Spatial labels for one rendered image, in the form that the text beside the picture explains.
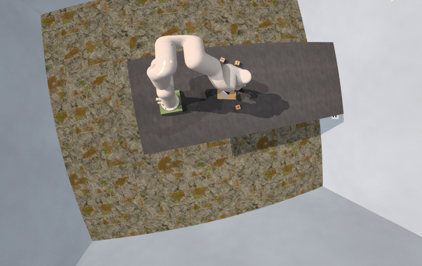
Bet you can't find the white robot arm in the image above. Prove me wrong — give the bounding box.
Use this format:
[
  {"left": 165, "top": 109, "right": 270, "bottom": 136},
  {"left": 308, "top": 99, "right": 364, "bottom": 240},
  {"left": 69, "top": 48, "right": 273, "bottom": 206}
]
[{"left": 147, "top": 35, "right": 251, "bottom": 111}]

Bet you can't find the tan flat mat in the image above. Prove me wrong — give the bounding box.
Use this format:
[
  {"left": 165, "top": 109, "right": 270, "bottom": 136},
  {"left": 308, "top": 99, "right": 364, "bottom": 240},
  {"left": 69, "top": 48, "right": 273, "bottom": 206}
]
[{"left": 217, "top": 89, "right": 236, "bottom": 100}]

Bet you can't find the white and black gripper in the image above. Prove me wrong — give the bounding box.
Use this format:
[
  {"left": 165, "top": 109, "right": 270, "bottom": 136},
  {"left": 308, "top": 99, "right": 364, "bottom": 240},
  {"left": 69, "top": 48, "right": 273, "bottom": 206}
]
[{"left": 234, "top": 86, "right": 244, "bottom": 93}]

